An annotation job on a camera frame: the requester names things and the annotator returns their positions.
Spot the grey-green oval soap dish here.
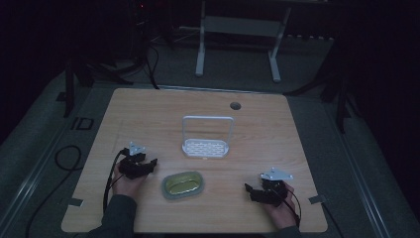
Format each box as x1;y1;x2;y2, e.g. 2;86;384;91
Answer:
160;170;205;201

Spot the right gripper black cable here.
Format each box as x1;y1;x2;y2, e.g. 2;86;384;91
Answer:
272;187;302;228

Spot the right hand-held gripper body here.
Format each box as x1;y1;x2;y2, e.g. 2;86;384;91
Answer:
259;167;295;206

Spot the yellow soap bar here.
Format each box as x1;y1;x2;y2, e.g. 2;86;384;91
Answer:
164;173;202;196

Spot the white metal stand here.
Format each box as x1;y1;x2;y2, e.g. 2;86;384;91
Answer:
194;0;292;84

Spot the black background cable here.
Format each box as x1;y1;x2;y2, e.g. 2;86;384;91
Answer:
145;41;162;91

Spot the person's left hand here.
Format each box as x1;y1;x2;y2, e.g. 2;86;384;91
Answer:
111;164;149;200

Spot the grey tape piece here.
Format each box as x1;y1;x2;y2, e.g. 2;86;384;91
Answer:
66;196;84;208
308;194;328;205

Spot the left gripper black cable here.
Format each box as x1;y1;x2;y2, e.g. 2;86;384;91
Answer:
102;149;131;213

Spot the white rack with handle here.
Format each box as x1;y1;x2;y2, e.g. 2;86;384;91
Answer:
180;115;235;160

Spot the black tripod stand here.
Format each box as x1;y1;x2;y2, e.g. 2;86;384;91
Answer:
62;58;135;119
285;39;356;135

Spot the person's right hand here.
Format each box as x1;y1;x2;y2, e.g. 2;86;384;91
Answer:
263;182;300;230

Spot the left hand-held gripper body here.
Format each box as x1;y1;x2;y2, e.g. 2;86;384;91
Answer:
118;141;151;180

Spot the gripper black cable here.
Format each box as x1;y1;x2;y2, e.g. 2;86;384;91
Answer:
272;187;302;228
102;149;131;213

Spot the black floor cable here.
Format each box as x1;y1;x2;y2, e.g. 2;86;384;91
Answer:
25;144;83;238

